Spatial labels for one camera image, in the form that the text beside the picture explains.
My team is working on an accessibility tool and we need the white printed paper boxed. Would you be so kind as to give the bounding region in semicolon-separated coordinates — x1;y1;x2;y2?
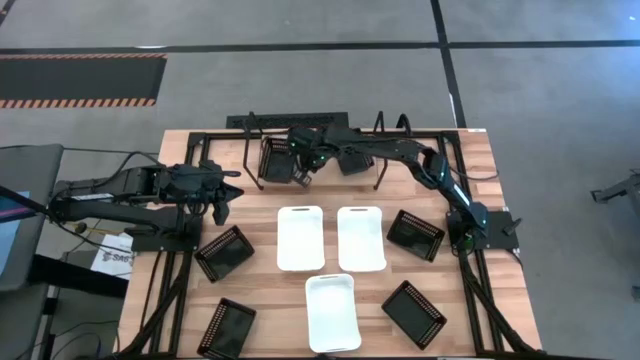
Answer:
91;233;135;280

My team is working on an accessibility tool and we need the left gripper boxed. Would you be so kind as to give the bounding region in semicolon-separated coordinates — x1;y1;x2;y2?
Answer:
192;159;246;226

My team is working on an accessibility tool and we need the black floor beam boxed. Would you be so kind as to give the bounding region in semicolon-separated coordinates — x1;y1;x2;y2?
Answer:
29;253;130;300

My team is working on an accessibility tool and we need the black aluminium table frame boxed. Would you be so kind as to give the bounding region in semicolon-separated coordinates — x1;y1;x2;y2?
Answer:
117;128;544;360

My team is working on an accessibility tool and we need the black hazard-striped floor mat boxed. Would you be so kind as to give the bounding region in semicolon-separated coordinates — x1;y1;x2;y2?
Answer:
0;53;168;110

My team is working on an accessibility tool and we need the blue screen device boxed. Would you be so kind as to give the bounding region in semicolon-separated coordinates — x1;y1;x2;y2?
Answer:
0;184;54;279

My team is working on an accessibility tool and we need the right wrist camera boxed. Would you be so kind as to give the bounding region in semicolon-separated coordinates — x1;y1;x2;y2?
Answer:
287;126;317;151

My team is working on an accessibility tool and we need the black metal shelf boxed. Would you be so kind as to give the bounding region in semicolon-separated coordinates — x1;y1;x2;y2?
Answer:
242;110;412;196

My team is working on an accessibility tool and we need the white plastic basket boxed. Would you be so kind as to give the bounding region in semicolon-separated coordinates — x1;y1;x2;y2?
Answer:
336;205;388;273
304;273;363;355
276;205;326;273

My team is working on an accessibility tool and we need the black perforated plastic basket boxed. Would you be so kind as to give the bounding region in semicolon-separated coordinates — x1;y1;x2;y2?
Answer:
258;135;297;185
385;208;446;263
380;279;449;351
196;297;258;360
193;224;256;284
338;152;375;177

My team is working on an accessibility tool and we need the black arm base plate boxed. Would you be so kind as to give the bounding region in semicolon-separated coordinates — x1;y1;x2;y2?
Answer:
130;219;204;253
446;209;520;251

